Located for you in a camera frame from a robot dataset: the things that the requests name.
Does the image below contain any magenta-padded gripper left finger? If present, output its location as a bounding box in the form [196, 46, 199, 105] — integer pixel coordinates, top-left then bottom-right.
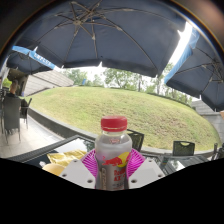
[59, 149, 99, 190]

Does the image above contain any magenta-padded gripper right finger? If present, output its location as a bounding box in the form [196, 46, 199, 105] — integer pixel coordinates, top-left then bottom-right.
[127, 148, 166, 190]

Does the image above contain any clear bottle with red cap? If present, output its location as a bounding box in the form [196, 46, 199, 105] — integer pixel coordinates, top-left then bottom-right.
[94, 115, 133, 191]

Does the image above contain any yellow foil packet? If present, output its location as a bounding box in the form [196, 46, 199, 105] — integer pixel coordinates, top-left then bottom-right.
[46, 149, 89, 168]

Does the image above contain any black woven patio chair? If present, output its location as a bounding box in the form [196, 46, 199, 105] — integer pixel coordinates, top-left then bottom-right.
[20, 97, 34, 130]
[172, 140, 196, 157]
[1, 95, 23, 144]
[126, 128, 146, 153]

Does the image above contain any person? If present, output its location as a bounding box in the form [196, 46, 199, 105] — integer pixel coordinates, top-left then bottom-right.
[5, 79, 22, 100]

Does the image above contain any navy umbrella with blue trim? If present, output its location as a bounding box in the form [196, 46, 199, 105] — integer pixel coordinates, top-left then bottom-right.
[164, 28, 224, 113]

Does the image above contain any navy umbrella with printed band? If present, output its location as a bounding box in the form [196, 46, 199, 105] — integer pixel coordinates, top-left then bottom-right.
[5, 45, 58, 75]

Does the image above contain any large navy patio umbrella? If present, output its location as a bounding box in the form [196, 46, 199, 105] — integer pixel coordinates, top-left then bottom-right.
[14, 0, 188, 79]

